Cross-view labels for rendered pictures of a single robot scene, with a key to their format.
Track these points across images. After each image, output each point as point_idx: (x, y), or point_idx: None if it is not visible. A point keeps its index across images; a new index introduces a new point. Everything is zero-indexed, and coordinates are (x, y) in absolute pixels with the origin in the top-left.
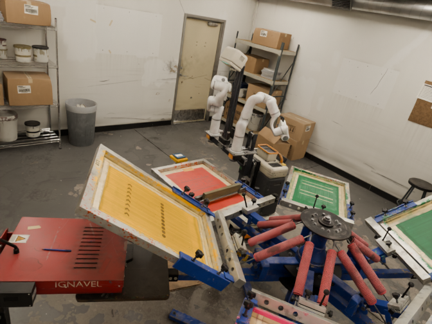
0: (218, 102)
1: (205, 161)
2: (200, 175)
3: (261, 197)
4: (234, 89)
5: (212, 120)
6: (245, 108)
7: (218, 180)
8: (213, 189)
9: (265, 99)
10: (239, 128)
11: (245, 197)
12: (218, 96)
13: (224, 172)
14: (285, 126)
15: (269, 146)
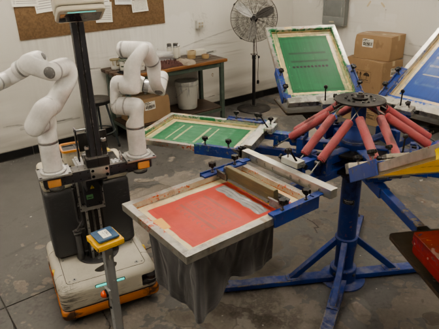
0: (65, 101)
1: (132, 202)
2: (181, 211)
3: (242, 160)
4: (85, 59)
5: (51, 147)
6: (136, 74)
7: (191, 196)
8: (223, 200)
9: None
10: (142, 111)
11: None
12: (70, 87)
13: (174, 186)
14: (165, 72)
15: (68, 143)
